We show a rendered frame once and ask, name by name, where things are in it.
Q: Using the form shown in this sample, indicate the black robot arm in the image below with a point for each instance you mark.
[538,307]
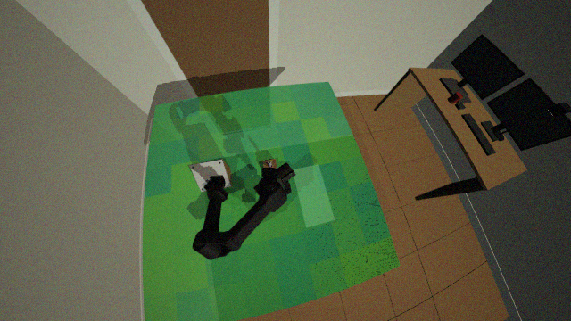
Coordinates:
[272,193]

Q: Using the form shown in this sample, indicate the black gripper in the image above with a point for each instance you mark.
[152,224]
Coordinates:
[267,172]

